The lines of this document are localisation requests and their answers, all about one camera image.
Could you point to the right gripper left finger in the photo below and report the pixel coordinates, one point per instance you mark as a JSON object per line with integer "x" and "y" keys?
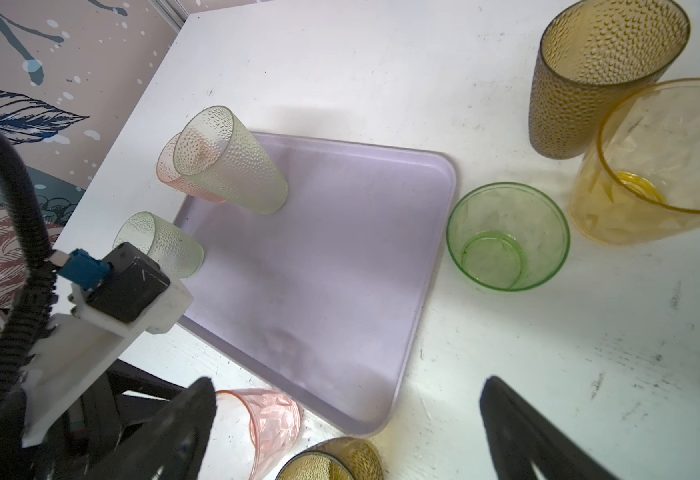
{"x": 171, "y": 445}

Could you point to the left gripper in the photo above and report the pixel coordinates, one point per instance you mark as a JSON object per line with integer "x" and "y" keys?
{"x": 111, "y": 410}

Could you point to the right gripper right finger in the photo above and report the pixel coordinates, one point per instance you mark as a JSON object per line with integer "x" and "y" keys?
{"x": 522, "y": 441}

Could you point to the pink smooth cup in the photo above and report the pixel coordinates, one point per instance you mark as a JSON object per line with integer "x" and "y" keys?
{"x": 251, "y": 431}

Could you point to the brown textured cup front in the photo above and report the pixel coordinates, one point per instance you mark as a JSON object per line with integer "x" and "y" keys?
{"x": 343, "y": 458}

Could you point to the brown textured cup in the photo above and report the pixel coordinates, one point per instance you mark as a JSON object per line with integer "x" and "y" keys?
{"x": 343, "y": 458}
{"x": 593, "y": 55}

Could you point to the green smooth cup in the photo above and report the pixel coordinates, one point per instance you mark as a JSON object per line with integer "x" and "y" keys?
{"x": 508, "y": 237}

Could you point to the pink textured cup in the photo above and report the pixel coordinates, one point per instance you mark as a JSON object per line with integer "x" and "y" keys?
{"x": 167, "y": 173}

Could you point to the pale green textured cup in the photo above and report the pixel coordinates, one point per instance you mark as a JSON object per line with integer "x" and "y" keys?
{"x": 216, "y": 151}

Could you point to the lilac plastic tray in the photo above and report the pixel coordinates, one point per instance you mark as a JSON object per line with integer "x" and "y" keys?
{"x": 322, "y": 299}

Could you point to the yellow smooth cup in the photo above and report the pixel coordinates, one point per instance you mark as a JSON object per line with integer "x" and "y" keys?
{"x": 640, "y": 178}

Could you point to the brown textured cup back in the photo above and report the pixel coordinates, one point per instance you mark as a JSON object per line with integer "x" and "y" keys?
{"x": 593, "y": 55}

